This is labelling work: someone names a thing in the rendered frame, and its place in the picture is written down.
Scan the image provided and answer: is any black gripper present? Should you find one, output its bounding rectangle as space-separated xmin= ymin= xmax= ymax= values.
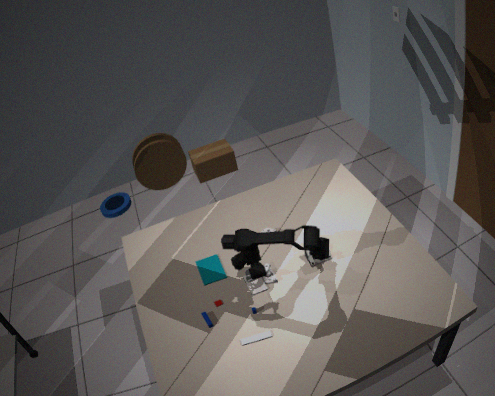
xmin=244 ymin=248 xmax=267 ymax=280

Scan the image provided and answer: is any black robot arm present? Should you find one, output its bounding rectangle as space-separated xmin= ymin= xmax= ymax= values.
xmin=221 ymin=225 xmax=329 ymax=271

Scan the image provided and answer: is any teal flat plate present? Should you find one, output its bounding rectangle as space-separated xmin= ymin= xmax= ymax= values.
xmin=195 ymin=254 xmax=228 ymax=285

